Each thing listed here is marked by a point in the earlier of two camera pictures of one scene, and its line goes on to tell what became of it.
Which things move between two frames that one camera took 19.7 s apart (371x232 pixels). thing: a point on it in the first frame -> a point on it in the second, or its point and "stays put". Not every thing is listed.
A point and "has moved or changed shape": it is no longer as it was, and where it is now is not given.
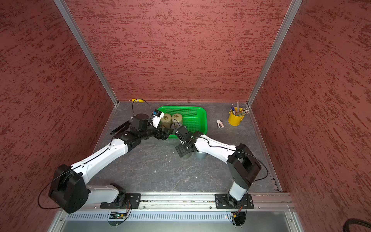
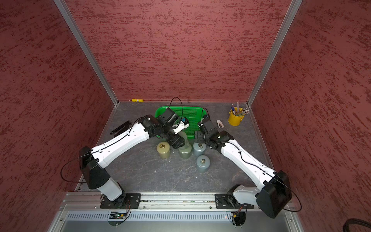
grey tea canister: x=175 y=126 has moved or changed shape
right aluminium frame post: x=291 y=13 stays put
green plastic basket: x=194 y=118 stays put
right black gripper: x=181 y=151 -> x=200 y=137
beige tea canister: x=178 y=117 has moved or changed shape
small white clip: x=220 y=124 stays put
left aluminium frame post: x=73 y=25 stays put
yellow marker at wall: x=137 y=100 stays put
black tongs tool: x=121 y=127 stays put
